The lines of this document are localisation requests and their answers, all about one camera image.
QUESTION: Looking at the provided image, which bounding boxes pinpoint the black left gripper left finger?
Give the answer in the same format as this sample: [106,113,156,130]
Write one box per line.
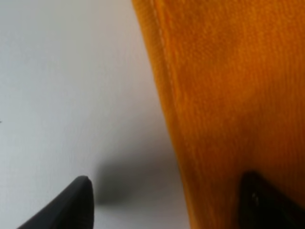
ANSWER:
[19,176,94,229]

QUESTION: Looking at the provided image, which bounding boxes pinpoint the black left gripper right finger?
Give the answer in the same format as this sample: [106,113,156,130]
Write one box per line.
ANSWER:
[238,171,305,229]

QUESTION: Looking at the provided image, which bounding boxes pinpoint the orange terry towel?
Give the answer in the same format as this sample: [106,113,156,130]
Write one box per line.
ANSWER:
[133,0,305,229]

